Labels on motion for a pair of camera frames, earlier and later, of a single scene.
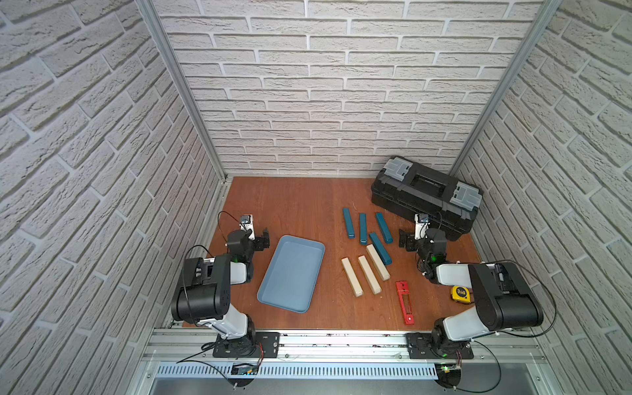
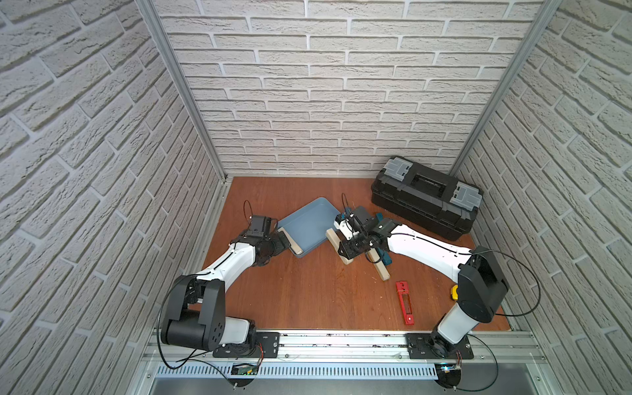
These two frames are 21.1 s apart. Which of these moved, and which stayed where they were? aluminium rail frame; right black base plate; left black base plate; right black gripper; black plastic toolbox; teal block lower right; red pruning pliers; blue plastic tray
Moved: blue plastic tray; right black gripper
Stayed: left black base plate; aluminium rail frame; right black base plate; teal block lower right; black plastic toolbox; red pruning pliers
